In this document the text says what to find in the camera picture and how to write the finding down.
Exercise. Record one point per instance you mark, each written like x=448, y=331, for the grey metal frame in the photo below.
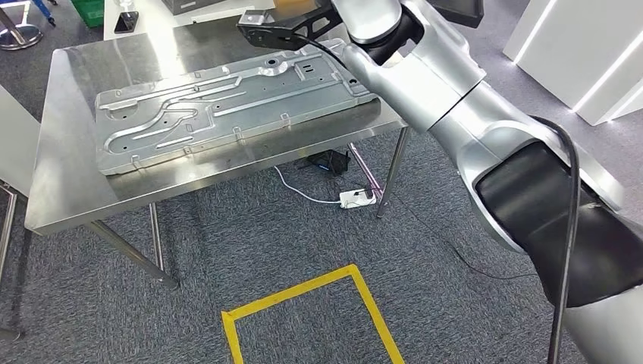
x=12, y=206

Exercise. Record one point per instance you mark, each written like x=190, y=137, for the white power strip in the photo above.
x=354, y=199

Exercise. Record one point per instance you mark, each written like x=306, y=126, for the black network router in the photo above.
x=329, y=163

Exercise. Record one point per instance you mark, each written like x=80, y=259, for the black smartphone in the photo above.
x=125, y=22

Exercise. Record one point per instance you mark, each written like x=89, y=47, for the yellow floor tape square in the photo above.
x=229, y=341

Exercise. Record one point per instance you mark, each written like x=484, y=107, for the white display cabinet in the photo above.
x=577, y=45

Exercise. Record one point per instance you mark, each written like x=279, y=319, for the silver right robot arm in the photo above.
x=477, y=110

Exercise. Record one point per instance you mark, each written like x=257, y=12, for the white panel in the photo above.
x=15, y=140

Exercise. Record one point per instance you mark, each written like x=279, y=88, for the white table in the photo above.
x=150, y=25

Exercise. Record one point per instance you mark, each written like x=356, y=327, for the stainless steel workbench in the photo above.
x=75, y=191

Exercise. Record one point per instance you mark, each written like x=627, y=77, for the green plastic crate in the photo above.
x=90, y=12

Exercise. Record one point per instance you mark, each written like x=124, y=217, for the stamped sheet metal panel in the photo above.
x=226, y=110

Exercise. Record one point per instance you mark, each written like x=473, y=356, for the dark grey box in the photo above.
x=196, y=6

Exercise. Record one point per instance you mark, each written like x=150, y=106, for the chrome stanchion post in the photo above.
x=22, y=37

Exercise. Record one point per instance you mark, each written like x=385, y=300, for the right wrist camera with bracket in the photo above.
x=256, y=19

